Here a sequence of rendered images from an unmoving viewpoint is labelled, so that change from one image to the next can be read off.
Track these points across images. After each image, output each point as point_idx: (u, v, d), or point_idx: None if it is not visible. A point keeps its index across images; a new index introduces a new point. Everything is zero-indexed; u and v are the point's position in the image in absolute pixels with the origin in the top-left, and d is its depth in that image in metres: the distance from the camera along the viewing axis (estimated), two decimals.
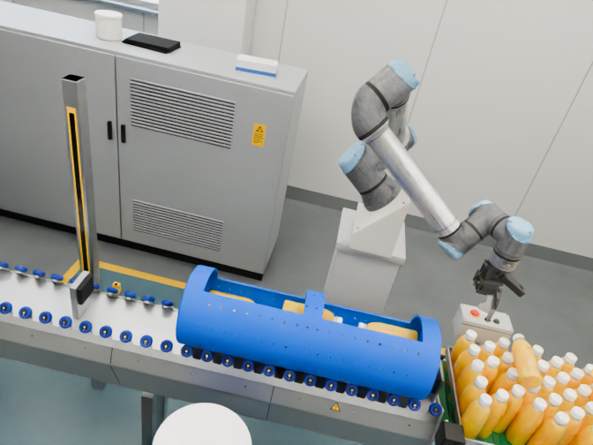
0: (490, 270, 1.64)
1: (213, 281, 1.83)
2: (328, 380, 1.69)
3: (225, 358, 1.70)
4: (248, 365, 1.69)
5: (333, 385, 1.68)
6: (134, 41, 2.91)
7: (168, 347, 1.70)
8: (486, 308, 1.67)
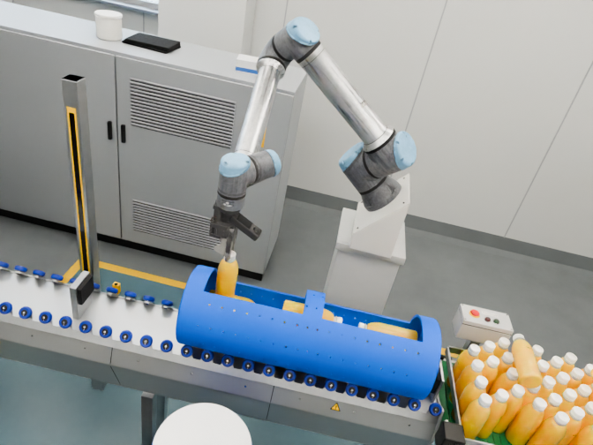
0: (218, 211, 1.54)
1: (213, 281, 1.83)
2: (328, 380, 1.69)
3: (225, 358, 1.70)
4: (248, 365, 1.69)
5: (333, 385, 1.68)
6: (134, 41, 2.91)
7: (168, 347, 1.70)
8: (221, 251, 1.61)
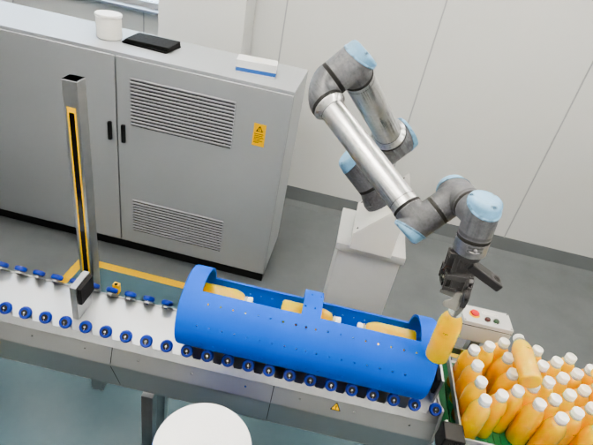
0: (455, 260, 1.32)
1: (212, 281, 1.83)
2: (327, 381, 1.69)
3: (224, 358, 1.70)
4: (248, 365, 1.69)
5: (333, 384, 1.68)
6: (134, 41, 2.91)
7: (168, 347, 1.70)
8: (453, 305, 1.38)
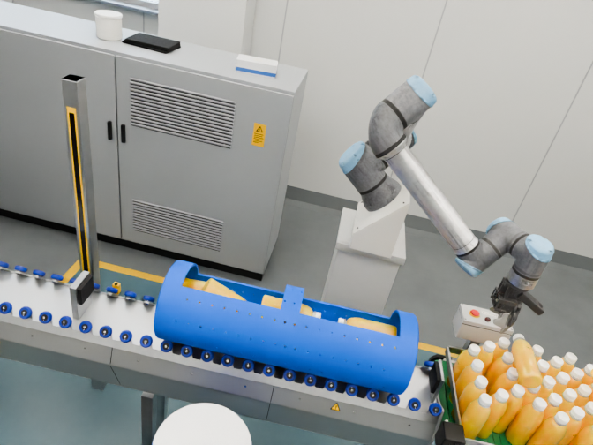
0: (508, 289, 1.62)
1: (193, 276, 1.83)
2: (334, 388, 1.68)
3: (230, 363, 1.69)
4: (247, 365, 1.69)
5: (329, 386, 1.68)
6: (134, 41, 2.91)
7: (167, 344, 1.70)
8: (501, 324, 1.68)
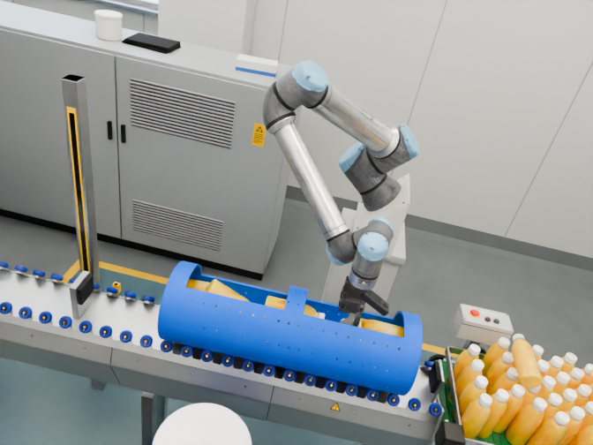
0: (349, 288, 1.56)
1: (197, 277, 1.83)
2: (332, 389, 1.68)
3: (228, 364, 1.69)
4: (247, 365, 1.69)
5: (328, 385, 1.68)
6: (134, 41, 2.91)
7: (168, 345, 1.70)
8: (348, 324, 1.62)
